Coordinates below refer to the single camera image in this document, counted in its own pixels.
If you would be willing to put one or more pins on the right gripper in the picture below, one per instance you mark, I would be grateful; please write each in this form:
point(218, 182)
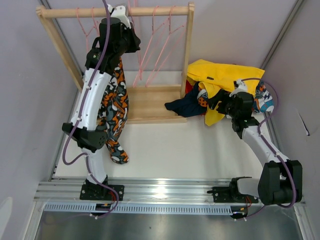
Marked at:
point(222, 96)

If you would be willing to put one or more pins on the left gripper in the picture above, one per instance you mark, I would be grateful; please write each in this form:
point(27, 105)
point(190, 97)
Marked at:
point(135, 40)

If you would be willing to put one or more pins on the yellow shorts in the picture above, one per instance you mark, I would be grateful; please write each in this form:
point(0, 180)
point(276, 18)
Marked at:
point(208, 78)

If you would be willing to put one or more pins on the navy blue shorts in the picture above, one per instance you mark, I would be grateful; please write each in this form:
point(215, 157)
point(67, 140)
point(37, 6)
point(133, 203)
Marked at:
point(188, 106)

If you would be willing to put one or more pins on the blue orange patterned shorts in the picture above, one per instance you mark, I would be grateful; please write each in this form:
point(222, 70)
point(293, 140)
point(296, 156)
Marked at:
point(263, 101)

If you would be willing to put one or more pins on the black orange camouflage shorts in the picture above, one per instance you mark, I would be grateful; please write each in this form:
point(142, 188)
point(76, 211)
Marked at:
point(113, 114)

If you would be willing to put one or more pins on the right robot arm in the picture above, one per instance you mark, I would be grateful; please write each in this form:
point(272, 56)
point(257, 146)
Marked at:
point(280, 182)

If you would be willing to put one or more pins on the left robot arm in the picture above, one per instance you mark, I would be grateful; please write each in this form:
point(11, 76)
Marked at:
point(116, 37)

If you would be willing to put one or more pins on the red plastic tray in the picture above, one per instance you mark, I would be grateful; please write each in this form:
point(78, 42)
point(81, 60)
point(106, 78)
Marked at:
point(188, 87)

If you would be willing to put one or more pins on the wooden clothes rack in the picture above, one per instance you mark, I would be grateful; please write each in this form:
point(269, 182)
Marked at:
point(148, 102)

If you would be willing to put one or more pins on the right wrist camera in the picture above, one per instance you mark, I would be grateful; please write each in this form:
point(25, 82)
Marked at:
point(239, 86)

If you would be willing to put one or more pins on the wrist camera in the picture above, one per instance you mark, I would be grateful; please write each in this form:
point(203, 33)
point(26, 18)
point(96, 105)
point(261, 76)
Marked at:
point(120, 12)
point(239, 86)

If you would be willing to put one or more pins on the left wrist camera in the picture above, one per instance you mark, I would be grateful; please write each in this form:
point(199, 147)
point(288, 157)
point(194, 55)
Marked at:
point(120, 12)

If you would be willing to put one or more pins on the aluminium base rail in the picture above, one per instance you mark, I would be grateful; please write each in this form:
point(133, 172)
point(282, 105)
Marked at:
point(171, 191)

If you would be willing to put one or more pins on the slotted cable duct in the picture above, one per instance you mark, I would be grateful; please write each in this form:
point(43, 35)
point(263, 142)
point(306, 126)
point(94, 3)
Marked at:
point(137, 208)

